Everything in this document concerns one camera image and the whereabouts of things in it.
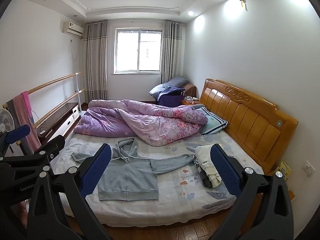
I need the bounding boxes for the grey striped curtain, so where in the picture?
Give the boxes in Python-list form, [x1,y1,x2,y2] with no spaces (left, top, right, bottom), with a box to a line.
[160,20,185,88]
[84,21,109,104]

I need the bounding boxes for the white standing fan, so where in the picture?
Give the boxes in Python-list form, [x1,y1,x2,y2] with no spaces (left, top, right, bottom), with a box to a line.
[0,108,15,135]

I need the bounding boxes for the dark striped cloth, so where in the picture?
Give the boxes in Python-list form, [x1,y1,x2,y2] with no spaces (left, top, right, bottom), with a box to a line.
[5,98,22,132]

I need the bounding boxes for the white air conditioner hose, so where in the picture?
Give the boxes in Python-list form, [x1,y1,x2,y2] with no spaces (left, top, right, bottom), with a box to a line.
[70,36,81,62]

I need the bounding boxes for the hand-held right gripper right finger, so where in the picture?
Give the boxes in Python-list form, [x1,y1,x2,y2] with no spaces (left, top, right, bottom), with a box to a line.
[210,144,294,240]

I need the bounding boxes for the pink towel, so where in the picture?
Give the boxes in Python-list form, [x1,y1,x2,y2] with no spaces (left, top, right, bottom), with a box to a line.
[12,91,42,153]

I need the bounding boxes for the wooden nightstand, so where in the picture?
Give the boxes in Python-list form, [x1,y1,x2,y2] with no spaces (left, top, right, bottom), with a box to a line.
[181,96,201,106]
[286,186,296,202]

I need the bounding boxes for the dark and white low cabinet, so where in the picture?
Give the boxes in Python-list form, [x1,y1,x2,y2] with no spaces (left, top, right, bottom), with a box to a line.
[35,102,81,143]

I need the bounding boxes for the teal bordered pillow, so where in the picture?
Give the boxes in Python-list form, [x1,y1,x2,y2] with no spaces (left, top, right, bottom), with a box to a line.
[194,106,228,136]

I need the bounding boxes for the wooden headboard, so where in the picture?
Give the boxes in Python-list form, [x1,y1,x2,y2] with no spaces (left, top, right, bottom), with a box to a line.
[199,78,299,175]

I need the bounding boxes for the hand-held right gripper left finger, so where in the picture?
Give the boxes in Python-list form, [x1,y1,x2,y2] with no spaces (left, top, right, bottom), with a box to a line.
[27,144,112,240]

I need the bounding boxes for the grey-blue pillow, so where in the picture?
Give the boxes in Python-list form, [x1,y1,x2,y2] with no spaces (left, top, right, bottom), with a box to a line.
[161,75,190,89]

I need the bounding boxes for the grey printed folded garment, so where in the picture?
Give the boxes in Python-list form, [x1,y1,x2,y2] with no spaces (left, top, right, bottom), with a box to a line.
[193,156,203,173]

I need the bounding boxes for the brown chair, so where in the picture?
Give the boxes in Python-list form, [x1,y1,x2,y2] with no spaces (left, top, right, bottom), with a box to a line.
[183,82,197,97]

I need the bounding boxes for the white folded garment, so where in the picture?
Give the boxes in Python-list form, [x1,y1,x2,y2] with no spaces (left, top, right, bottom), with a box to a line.
[194,144,222,188]

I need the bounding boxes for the white air conditioner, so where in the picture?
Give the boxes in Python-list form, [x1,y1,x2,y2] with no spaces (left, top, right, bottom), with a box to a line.
[62,21,84,37]

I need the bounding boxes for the white wall socket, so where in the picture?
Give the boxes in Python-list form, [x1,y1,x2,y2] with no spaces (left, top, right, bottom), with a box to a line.
[302,161,315,176]

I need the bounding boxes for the purple floral quilt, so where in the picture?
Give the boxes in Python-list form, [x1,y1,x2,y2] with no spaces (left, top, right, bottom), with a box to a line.
[74,99,208,147]

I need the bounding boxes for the grey zip hoodie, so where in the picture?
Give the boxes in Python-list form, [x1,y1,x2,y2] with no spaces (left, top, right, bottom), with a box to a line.
[70,137,197,202]

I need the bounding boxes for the purple cloth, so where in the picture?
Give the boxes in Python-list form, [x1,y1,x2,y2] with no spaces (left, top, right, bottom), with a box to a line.
[157,87,185,107]

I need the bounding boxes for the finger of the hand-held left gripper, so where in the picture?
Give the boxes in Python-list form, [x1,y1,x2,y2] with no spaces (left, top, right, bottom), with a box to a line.
[0,135,66,174]
[0,124,31,155]

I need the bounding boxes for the window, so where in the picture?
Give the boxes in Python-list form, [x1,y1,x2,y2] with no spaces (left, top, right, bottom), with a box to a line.
[114,27,163,74]

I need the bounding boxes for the yellow packet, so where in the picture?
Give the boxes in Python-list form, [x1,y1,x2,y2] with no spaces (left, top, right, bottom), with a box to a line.
[276,161,293,181]

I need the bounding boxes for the wooden wall rail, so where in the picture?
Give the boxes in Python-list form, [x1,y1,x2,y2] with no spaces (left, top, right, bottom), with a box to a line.
[16,88,85,145]
[2,72,82,108]

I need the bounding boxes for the bed with patterned sheet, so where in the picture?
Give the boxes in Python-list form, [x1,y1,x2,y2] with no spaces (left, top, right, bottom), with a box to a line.
[51,100,264,228]

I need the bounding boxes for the white rail post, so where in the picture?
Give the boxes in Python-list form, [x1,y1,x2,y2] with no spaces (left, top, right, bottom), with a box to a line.
[74,73,82,112]

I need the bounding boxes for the dark grey folded garment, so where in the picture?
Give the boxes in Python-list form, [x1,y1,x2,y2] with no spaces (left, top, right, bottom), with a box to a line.
[201,174,213,188]

